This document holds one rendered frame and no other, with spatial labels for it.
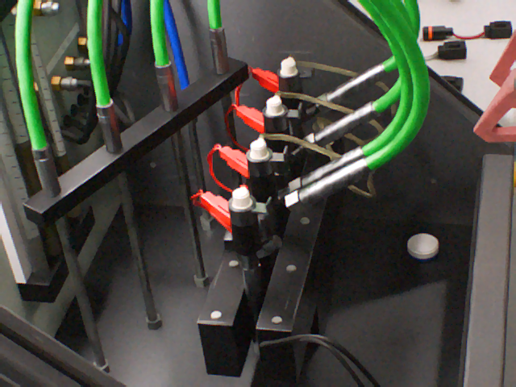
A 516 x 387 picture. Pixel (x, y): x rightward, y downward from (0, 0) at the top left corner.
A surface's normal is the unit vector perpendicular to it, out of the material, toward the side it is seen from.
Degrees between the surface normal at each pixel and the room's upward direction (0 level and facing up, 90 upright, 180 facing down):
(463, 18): 0
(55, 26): 90
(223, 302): 0
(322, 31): 90
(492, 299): 0
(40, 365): 43
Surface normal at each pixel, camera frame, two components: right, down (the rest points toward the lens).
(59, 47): 0.97, 0.06
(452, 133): -0.22, 0.62
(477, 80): -0.10, -0.78
